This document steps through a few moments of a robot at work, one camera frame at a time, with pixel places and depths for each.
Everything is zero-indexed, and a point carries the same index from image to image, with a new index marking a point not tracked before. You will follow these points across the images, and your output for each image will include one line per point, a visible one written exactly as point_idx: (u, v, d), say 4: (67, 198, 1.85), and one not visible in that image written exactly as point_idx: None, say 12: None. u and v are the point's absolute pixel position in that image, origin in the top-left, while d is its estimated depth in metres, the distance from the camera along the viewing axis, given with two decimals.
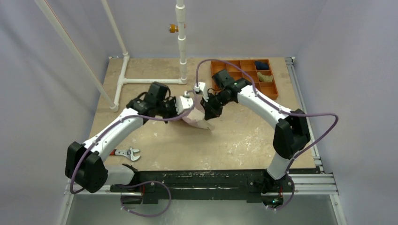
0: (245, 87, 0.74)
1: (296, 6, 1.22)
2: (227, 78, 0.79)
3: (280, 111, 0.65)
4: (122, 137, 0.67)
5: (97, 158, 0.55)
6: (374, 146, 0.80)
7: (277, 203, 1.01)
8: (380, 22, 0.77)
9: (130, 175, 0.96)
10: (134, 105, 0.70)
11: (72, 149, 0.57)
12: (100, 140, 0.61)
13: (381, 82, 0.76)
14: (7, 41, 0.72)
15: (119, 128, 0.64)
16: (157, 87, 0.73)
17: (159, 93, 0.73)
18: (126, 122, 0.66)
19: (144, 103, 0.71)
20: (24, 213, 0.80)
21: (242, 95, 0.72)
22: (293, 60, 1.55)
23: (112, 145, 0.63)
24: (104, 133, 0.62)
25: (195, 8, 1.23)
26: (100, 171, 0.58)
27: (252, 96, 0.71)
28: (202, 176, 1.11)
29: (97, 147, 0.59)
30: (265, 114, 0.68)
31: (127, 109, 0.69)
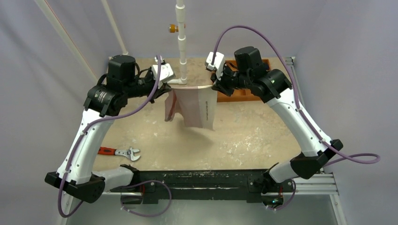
0: (284, 91, 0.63)
1: (296, 6, 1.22)
2: (258, 65, 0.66)
3: (322, 141, 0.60)
4: (97, 146, 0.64)
5: (77, 188, 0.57)
6: (375, 146, 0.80)
7: (277, 203, 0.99)
8: (380, 21, 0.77)
9: (129, 175, 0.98)
10: (93, 101, 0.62)
11: (49, 182, 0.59)
12: (72, 165, 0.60)
13: (381, 82, 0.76)
14: (7, 41, 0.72)
15: (85, 144, 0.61)
16: (116, 66, 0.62)
17: (122, 72, 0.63)
18: (90, 133, 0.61)
19: (106, 92, 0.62)
20: (24, 213, 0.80)
21: (281, 104, 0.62)
22: (293, 60, 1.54)
23: (88, 160, 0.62)
24: (73, 155, 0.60)
25: (195, 8, 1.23)
26: (88, 191, 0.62)
27: (292, 108, 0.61)
28: (202, 176, 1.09)
29: (72, 175, 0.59)
30: (302, 136, 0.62)
31: (88, 111, 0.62)
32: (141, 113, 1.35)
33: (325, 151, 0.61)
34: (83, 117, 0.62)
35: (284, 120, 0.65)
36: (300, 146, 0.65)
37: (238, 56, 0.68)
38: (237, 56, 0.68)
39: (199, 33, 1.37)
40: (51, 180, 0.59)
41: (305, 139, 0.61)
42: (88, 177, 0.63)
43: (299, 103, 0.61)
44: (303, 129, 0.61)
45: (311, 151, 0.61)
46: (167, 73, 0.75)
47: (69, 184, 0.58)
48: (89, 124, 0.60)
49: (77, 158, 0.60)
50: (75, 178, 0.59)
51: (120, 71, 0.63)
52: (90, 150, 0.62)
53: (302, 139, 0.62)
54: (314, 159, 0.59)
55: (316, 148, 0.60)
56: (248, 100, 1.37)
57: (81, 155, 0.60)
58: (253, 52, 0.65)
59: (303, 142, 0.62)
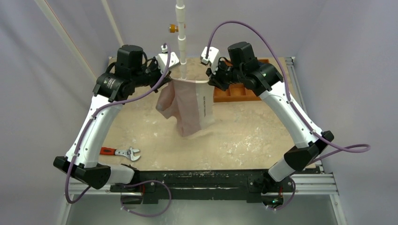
0: (275, 84, 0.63)
1: (296, 6, 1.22)
2: (251, 59, 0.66)
3: (313, 132, 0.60)
4: (106, 131, 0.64)
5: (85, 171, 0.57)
6: (375, 147, 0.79)
7: (277, 203, 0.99)
8: (380, 22, 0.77)
9: (130, 174, 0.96)
10: (103, 89, 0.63)
11: (57, 165, 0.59)
12: (80, 149, 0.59)
13: (381, 82, 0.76)
14: (7, 41, 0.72)
15: (94, 128, 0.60)
16: (125, 55, 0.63)
17: (130, 60, 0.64)
18: (99, 118, 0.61)
19: (115, 79, 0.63)
20: (23, 213, 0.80)
21: (272, 96, 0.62)
22: (293, 60, 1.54)
23: (96, 145, 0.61)
24: (81, 139, 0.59)
25: (195, 8, 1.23)
26: (95, 176, 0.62)
27: (283, 101, 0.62)
28: (202, 176, 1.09)
29: (80, 158, 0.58)
30: (293, 127, 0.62)
31: (96, 96, 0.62)
32: (141, 113, 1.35)
33: (315, 142, 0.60)
34: (92, 103, 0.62)
35: (276, 113, 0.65)
36: (292, 138, 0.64)
37: (231, 51, 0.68)
38: (230, 50, 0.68)
39: (199, 33, 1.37)
40: (60, 164, 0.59)
41: (296, 130, 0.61)
42: (96, 162, 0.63)
43: (290, 95, 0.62)
44: (294, 120, 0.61)
45: (302, 142, 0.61)
46: (173, 61, 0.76)
47: (78, 168, 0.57)
48: (99, 108, 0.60)
49: (86, 141, 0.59)
50: (83, 162, 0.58)
51: (129, 58, 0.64)
52: (99, 134, 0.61)
53: (292, 130, 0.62)
54: (305, 149, 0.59)
55: (307, 139, 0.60)
56: (248, 100, 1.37)
57: (89, 139, 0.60)
58: (246, 47, 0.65)
59: (294, 134, 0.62)
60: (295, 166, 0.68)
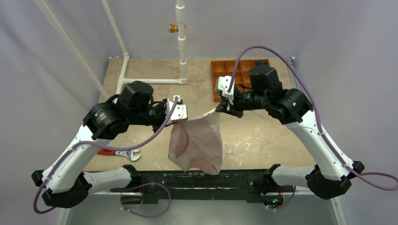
0: (304, 114, 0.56)
1: (296, 6, 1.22)
2: (276, 85, 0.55)
3: (345, 166, 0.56)
4: (85, 161, 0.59)
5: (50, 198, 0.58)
6: (375, 147, 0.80)
7: (277, 203, 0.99)
8: (380, 22, 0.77)
9: (126, 179, 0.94)
10: (93, 121, 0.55)
11: (34, 177, 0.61)
12: (54, 174, 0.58)
13: (381, 82, 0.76)
14: (8, 41, 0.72)
15: (70, 160, 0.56)
16: (128, 92, 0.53)
17: (133, 100, 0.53)
18: (78, 152, 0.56)
19: (106, 115, 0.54)
20: (24, 213, 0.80)
21: (303, 129, 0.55)
22: (293, 60, 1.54)
23: (71, 173, 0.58)
24: (57, 166, 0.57)
25: (195, 8, 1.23)
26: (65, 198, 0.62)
27: (315, 133, 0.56)
28: (202, 176, 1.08)
29: (50, 183, 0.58)
30: (323, 160, 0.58)
31: (84, 127, 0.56)
32: None
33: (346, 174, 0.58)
34: (79, 131, 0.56)
35: (303, 142, 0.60)
36: (319, 168, 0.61)
37: (252, 78, 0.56)
38: (251, 77, 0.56)
39: (199, 33, 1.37)
40: (36, 179, 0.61)
41: (327, 163, 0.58)
42: (69, 187, 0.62)
43: (322, 127, 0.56)
44: (325, 153, 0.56)
45: (333, 175, 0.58)
46: (179, 116, 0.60)
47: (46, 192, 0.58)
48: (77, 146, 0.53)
49: (60, 169, 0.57)
50: (52, 187, 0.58)
51: (132, 100, 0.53)
52: (75, 166, 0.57)
53: (323, 162, 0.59)
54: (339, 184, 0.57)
55: (339, 173, 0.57)
56: None
57: (63, 168, 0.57)
58: (269, 72, 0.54)
59: (324, 165, 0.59)
60: (324, 193, 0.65)
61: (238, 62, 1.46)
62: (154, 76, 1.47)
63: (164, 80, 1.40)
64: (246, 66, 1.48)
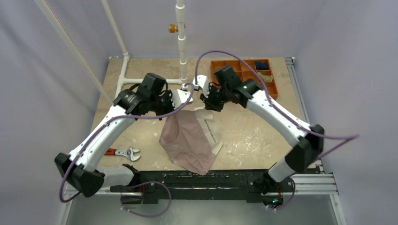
0: (256, 93, 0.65)
1: (296, 6, 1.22)
2: (233, 77, 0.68)
3: (300, 127, 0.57)
4: (113, 140, 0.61)
5: (84, 173, 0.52)
6: (375, 147, 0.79)
7: (277, 203, 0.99)
8: (380, 22, 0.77)
9: (128, 176, 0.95)
10: (123, 101, 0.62)
11: (58, 161, 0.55)
12: (85, 150, 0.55)
13: (381, 81, 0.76)
14: (7, 41, 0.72)
15: (104, 133, 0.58)
16: (152, 78, 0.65)
17: (155, 86, 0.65)
18: (112, 126, 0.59)
19: (134, 96, 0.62)
20: (24, 213, 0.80)
21: (256, 103, 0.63)
22: (293, 60, 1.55)
23: (101, 150, 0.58)
24: (89, 141, 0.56)
25: (195, 8, 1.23)
26: (90, 183, 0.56)
27: (266, 105, 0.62)
28: (202, 176, 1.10)
29: (82, 159, 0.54)
30: (280, 126, 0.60)
31: (115, 107, 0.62)
32: None
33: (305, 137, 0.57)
34: (109, 111, 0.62)
35: (264, 117, 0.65)
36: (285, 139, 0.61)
37: (214, 75, 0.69)
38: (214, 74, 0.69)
39: (199, 33, 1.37)
40: (61, 160, 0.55)
41: (284, 129, 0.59)
42: (94, 170, 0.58)
43: (271, 98, 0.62)
44: (278, 119, 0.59)
45: (293, 139, 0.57)
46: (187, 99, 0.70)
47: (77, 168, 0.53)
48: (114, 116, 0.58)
49: (93, 143, 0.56)
50: (84, 163, 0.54)
51: (155, 82, 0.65)
52: (108, 140, 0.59)
53: (282, 130, 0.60)
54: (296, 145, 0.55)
55: (296, 135, 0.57)
56: None
57: (98, 142, 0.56)
58: (226, 68, 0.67)
59: (284, 132, 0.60)
60: (299, 168, 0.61)
61: (238, 62, 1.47)
62: None
63: None
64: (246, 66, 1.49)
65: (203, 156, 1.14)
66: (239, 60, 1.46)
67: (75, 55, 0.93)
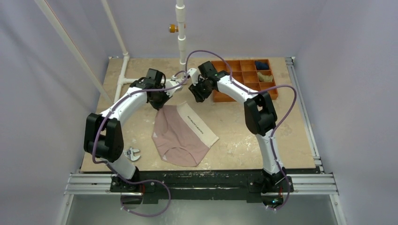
0: (224, 77, 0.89)
1: (296, 6, 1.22)
2: (211, 69, 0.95)
3: (249, 93, 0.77)
4: (132, 110, 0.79)
5: (116, 123, 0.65)
6: (375, 147, 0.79)
7: (277, 203, 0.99)
8: (381, 22, 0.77)
9: (132, 169, 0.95)
10: (137, 85, 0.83)
11: (90, 119, 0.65)
12: (115, 110, 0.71)
13: (381, 81, 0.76)
14: (7, 41, 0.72)
15: (129, 101, 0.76)
16: (154, 71, 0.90)
17: (157, 76, 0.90)
18: (133, 97, 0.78)
19: (145, 82, 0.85)
20: (24, 213, 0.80)
21: (221, 83, 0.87)
22: (293, 60, 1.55)
23: (124, 115, 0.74)
24: (118, 105, 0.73)
25: (195, 8, 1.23)
26: (118, 138, 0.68)
27: (228, 83, 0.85)
28: (202, 176, 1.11)
29: (114, 115, 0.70)
30: (238, 96, 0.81)
31: (132, 87, 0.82)
32: (141, 113, 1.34)
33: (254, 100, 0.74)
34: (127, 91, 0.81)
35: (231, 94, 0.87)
36: None
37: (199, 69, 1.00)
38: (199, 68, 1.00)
39: (199, 33, 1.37)
40: (94, 118, 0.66)
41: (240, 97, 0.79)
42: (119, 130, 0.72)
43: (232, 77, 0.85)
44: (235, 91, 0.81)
45: None
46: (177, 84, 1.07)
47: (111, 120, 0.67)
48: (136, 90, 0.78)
49: (121, 106, 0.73)
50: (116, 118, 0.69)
51: (156, 73, 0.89)
52: (130, 107, 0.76)
53: (240, 99, 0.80)
54: (245, 104, 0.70)
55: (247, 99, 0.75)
56: None
57: (125, 106, 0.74)
58: (206, 63, 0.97)
59: (241, 100, 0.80)
60: (257, 130, 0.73)
61: (238, 61, 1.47)
62: None
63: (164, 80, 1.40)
64: (246, 66, 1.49)
65: (194, 148, 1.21)
66: (240, 60, 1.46)
67: (75, 55, 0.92)
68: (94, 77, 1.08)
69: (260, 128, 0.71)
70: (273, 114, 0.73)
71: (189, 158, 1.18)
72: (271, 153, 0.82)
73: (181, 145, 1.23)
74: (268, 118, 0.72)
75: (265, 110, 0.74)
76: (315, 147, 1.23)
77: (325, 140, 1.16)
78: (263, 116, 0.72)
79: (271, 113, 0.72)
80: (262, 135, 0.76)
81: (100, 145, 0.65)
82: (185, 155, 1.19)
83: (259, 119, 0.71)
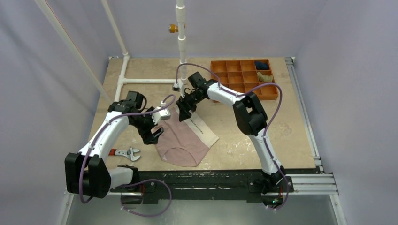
0: (212, 85, 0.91)
1: (296, 6, 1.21)
2: (200, 79, 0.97)
3: (237, 96, 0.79)
4: (114, 138, 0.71)
5: (99, 160, 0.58)
6: (375, 147, 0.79)
7: (277, 203, 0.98)
8: (381, 21, 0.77)
9: (129, 173, 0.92)
10: (116, 107, 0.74)
11: (70, 161, 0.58)
12: (95, 145, 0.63)
13: (381, 81, 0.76)
14: (7, 41, 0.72)
15: (109, 131, 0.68)
16: (134, 93, 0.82)
17: (137, 98, 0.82)
18: (114, 124, 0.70)
19: (124, 104, 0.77)
20: (24, 212, 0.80)
21: (210, 90, 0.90)
22: (293, 60, 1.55)
23: (107, 146, 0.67)
24: (97, 138, 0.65)
25: (196, 8, 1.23)
26: (104, 174, 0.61)
27: (217, 89, 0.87)
28: (201, 176, 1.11)
29: (95, 151, 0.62)
30: (228, 102, 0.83)
31: (111, 112, 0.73)
32: None
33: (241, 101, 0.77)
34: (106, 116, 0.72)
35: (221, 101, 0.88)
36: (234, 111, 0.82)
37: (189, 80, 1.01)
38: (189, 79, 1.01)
39: (200, 33, 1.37)
40: (72, 160, 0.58)
41: (228, 101, 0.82)
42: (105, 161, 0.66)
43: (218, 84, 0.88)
44: (224, 95, 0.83)
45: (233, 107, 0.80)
46: (165, 112, 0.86)
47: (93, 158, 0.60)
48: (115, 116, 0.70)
49: (101, 138, 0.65)
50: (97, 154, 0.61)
51: (138, 95, 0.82)
52: (111, 137, 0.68)
53: (228, 101, 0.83)
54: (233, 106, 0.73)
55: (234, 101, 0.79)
56: None
57: (106, 137, 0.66)
58: (195, 74, 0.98)
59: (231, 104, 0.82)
60: (249, 130, 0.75)
61: (238, 62, 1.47)
62: (154, 76, 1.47)
63: (164, 80, 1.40)
64: (246, 66, 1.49)
65: (194, 148, 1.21)
66: (240, 60, 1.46)
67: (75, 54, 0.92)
68: (93, 77, 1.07)
69: (252, 128, 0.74)
70: (263, 113, 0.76)
71: (189, 158, 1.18)
72: (267, 152, 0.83)
73: (181, 145, 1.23)
74: (257, 118, 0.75)
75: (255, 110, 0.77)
76: (315, 146, 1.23)
77: (325, 140, 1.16)
78: (252, 116, 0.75)
79: (261, 112, 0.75)
80: (255, 135, 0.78)
81: (85, 183, 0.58)
82: (185, 154, 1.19)
83: (250, 120, 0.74)
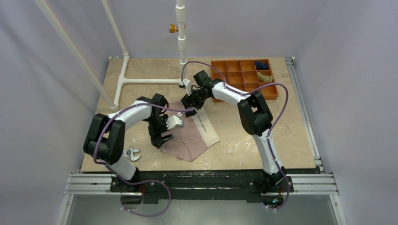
0: (218, 84, 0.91)
1: (296, 6, 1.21)
2: (205, 78, 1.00)
3: (242, 94, 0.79)
4: (135, 119, 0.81)
5: (121, 125, 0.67)
6: (376, 147, 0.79)
7: (277, 203, 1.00)
8: (381, 21, 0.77)
9: (132, 170, 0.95)
10: (143, 99, 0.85)
11: (96, 119, 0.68)
12: (121, 115, 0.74)
13: (381, 81, 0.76)
14: (7, 41, 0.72)
15: (134, 110, 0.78)
16: (160, 96, 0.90)
17: (163, 99, 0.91)
18: (139, 108, 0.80)
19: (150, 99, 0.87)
20: (25, 212, 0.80)
21: (215, 89, 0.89)
22: (293, 60, 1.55)
23: (129, 120, 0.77)
24: (124, 110, 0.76)
25: (196, 8, 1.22)
26: (120, 141, 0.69)
27: (222, 89, 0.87)
28: (202, 176, 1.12)
29: (119, 118, 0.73)
30: (233, 101, 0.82)
31: (139, 101, 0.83)
32: None
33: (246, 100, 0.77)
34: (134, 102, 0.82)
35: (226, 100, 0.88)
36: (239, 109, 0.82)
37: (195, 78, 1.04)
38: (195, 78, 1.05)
39: (200, 33, 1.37)
40: (100, 117, 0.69)
41: (233, 99, 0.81)
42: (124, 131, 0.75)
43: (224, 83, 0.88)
44: (229, 94, 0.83)
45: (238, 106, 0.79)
46: (180, 122, 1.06)
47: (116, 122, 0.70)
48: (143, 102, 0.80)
49: (127, 112, 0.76)
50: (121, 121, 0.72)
51: (162, 98, 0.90)
52: (134, 116, 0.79)
53: (234, 101, 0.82)
54: (239, 105, 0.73)
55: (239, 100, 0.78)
56: None
57: (131, 112, 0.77)
58: (201, 73, 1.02)
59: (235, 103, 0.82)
60: (253, 130, 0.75)
61: (238, 62, 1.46)
62: (154, 76, 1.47)
63: (163, 80, 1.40)
64: (246, 66, 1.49)
65: (193, 143, 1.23)
66: (240, 60, 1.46)
67: (73, 52, 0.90)
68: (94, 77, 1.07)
69: (256, 128, 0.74)
70: (268, 113, 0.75)
71: (187, 152, 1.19)
72: (270, 153, 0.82)
73: (181, 139, 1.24)
74: (263, 118, 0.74)
75: (260, 110, 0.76)
76: (315, 146, 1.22)
77: (325, 140, 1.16)
78: (257, 116, 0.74)
79: (265, 112, 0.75)
80: (259, 135, 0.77)
81: (102, 145, 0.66)
82: (183, 148, 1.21)
83: (255, 119, 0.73)
